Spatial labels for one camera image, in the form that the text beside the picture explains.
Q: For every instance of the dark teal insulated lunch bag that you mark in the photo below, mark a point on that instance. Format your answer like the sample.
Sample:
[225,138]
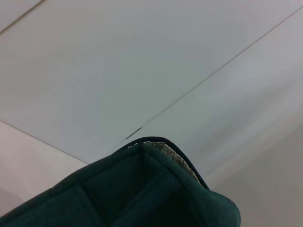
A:
[118,194]

